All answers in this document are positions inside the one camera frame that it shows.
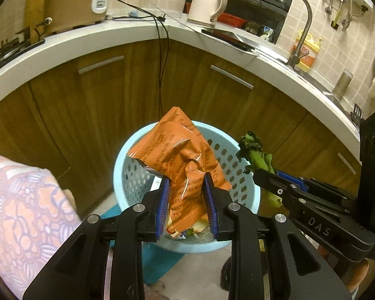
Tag green lettuce leaf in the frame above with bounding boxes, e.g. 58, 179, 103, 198
235, 130, 284, 209

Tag wooden kitchen cabinets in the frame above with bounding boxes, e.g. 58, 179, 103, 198
0, 40, 361, 215

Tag floral pink tablecloth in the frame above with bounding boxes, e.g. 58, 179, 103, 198
0, 155, 81, 299

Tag black gas stove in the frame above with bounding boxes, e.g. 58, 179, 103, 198
0, 27, 45, 69

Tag yellow detergent bottle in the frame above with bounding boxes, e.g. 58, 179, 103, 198
297, 33, 323, 73

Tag orange snack wrapper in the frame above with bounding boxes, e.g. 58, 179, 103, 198
127, 106, 232, 238

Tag black power cable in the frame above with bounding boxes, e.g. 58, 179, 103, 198
109, 0, 171, 118

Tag steel cylinder cup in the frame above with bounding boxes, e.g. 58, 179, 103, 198
332, 69, 353, 100

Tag person's right hand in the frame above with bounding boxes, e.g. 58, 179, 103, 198
318, 244, 369, 295

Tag light blue plastic basket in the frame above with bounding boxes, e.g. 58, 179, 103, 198
113, 121, 261, 253

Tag wooden cutting board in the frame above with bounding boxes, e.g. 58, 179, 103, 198
24, 0, 45, 40

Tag beige rice cooker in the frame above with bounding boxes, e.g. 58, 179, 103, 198
43, 0, 108, 35

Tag white electric kettle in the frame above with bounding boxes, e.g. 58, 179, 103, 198
187, 0, 228, 28

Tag steel sink faucet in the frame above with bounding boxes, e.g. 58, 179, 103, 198
280, 0, 314, 68

